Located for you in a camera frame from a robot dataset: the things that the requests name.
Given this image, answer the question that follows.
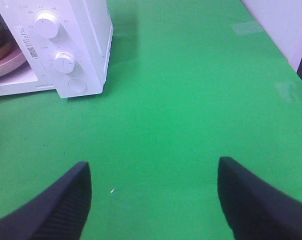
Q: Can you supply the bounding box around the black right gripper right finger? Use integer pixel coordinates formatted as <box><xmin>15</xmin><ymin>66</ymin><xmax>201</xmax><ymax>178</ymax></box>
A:
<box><xmin>217</xmin><ymin>156</ymin><xmax>302</xmax><ymax>240</ymax></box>

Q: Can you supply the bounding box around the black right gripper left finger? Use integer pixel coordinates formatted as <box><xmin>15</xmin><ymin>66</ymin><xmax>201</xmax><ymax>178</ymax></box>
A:
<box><xmin>0</xmin><ymin>161</ymin><xmax>92</xmax><ymax>240</ymax></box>

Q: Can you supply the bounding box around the round door release button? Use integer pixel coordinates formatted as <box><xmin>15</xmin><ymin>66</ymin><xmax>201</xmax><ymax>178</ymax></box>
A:
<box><xmin>68</xmin><ymin>79</ymin><xmax>87</xmax><ymax>93</ymax></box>

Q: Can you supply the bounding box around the white round knob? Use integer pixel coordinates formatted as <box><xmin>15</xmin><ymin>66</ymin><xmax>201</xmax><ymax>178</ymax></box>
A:
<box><xmin>35</xmin><ymin>12</ymin><xmax>61</xmax><ymax>39</ymax></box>
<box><xmin>53</xmin><ymin>52</ymin><xmax>76</xmax><ymax>74</ymax></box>

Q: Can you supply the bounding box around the pink round plate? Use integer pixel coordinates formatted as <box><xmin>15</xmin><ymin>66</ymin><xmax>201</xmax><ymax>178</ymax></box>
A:
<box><xmin>0</xmin><ymin>46</ymin><xmax>27</xmax><ymax>77</ymax></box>

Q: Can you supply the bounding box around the white microwave oven body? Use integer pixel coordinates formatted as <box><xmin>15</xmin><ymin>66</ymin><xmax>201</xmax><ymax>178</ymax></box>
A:
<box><xmin>0</xmin><ymin>0</ymin><xmax>113</xmax><ymax>98</ymax></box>

